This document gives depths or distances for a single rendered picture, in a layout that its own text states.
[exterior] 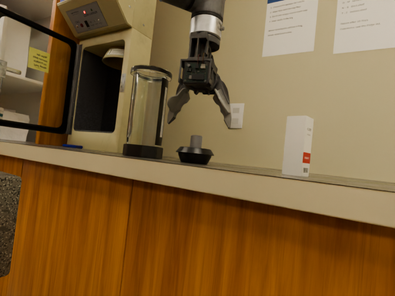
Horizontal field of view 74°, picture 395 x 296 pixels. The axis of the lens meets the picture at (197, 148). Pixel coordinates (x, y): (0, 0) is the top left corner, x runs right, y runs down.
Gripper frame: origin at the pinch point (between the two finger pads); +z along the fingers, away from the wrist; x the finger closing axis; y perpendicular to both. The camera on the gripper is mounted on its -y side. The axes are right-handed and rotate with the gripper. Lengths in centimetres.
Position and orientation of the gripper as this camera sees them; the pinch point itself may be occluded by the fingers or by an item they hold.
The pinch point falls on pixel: (198, 127)
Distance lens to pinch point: 62.7
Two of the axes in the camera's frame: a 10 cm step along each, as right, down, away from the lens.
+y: -2.8, -0.7, -9.6
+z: -1.1, 9.9, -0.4
